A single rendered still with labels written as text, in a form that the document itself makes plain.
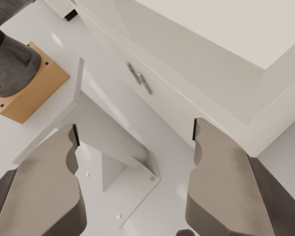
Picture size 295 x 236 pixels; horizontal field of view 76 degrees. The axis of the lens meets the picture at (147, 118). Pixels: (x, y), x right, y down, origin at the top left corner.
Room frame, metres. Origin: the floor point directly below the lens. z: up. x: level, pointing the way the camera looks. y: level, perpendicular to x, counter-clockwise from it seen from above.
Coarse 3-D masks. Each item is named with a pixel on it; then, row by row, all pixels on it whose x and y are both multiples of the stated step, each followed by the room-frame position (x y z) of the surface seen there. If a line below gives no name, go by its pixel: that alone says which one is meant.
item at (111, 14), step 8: (80, 0) 0.77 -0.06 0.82; (88, 0) 0.65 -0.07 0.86; (96, 0) 0.56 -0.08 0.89; (104, 0) 0.49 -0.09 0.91; (112, 0) 0.43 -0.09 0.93; (96, 8) 0.61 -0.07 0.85; (104, 8) 0.52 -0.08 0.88; (112, 8) 0.46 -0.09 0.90; (104, 16) 0.57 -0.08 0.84; (112, 16) 0.49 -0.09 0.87; (120, 16) 0.43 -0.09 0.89; (112, 24) 0.53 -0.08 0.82; (120, 24) 0.46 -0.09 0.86; (128, 32) 0.43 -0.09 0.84
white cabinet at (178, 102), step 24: (72, 0) 0.93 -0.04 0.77; (96, 24) 0.76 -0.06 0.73; (120, 48) 0.59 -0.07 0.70; (120, 72) 0.96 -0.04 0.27; (144, 72) 0.46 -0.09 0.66; (168, 72) 0.29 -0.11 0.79; (144, 96) 0.70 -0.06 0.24; (168, 96) 0.34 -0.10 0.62; (192, 96) 0.21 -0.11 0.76; (288, 96) 0.09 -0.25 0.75; (168, 120) 0.48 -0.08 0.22; (192, 120) 0.23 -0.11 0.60; (216, 120) 0.14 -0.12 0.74; (240, 120) 0.09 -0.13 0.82; (264, 120) 0.08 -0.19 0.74; (288, 120) 0.10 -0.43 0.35; (192, 144) 0.30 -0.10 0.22; (240, 144) 0.08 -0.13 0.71; (264, 144) 0.09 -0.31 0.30
